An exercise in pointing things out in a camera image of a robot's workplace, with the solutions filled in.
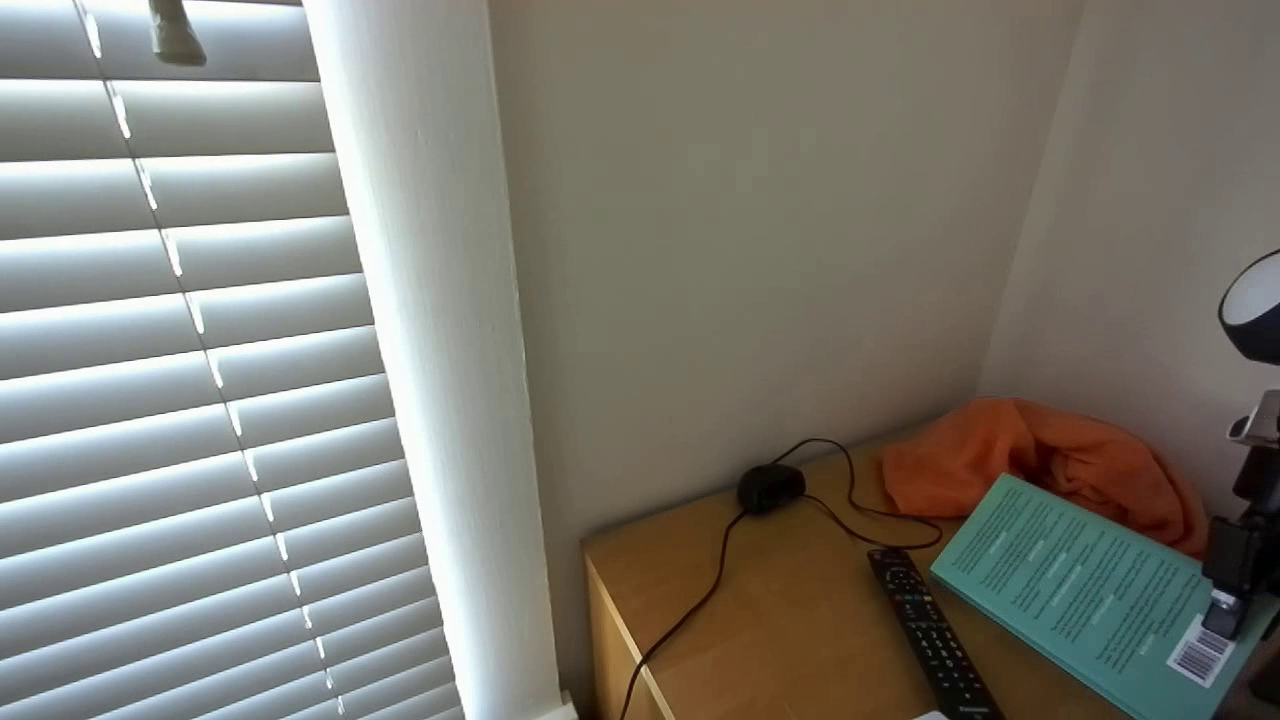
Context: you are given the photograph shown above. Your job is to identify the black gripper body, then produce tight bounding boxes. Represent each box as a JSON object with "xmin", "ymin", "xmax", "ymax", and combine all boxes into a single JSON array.
[{"xmin": 1229, "ymin": 396, "xmax": 1280, "ymax": 605}]

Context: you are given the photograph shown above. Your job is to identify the teal hardcover book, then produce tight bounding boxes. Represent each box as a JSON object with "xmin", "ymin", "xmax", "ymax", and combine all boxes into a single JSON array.
[{"xmin": 928, "ymin": 472, "xmax": 1271, "ymax": 720}]

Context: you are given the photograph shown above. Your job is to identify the orange towel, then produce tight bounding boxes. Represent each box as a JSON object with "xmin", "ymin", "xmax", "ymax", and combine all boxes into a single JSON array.
[{"xmin": 875, "ymin": 396, "xmax": 1214, "ymax": 561}]

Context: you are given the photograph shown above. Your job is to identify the black remote control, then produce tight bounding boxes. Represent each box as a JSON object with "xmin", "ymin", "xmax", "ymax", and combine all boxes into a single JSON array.
[{"xmin": 864, "ymin": 539, "xmax": 1008, "ymax": 720}]

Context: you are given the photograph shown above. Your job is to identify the light wooden desk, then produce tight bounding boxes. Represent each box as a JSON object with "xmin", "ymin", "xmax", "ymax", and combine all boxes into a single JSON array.
[{"xmin": 580, "ymin": 435, "xmax": 1280, "ymax": 720}]

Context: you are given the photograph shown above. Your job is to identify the black round puck device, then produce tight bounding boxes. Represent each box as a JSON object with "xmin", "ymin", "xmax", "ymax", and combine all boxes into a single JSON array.
[{"xmin": 734, "ymin": 461, "xmax": 811, "ymax": 521}]

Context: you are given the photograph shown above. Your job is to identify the white window blinds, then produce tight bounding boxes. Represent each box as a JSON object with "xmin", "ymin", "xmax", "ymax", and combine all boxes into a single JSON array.
[{"xmin": 0, "ymin": 0, "xmax": 472, "ymax": 720}]

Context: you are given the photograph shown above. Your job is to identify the white blind wand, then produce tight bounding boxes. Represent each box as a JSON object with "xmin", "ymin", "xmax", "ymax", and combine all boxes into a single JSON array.
[{"xmin": 142, "ymin": 0, "xmax": 212, "ymax": 70}]

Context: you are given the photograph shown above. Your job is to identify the thin black puck cable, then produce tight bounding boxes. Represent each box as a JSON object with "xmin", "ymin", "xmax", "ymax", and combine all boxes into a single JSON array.
[{"xmin": 611, "ymin": 433, "xmax": 952, "ymax": 720}]

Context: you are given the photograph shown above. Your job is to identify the white window frame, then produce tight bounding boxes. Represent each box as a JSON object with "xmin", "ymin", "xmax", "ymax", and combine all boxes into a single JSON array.
[{"xmin": 298, "ymin": 0, "xmax": 584, "ymax": 720}]

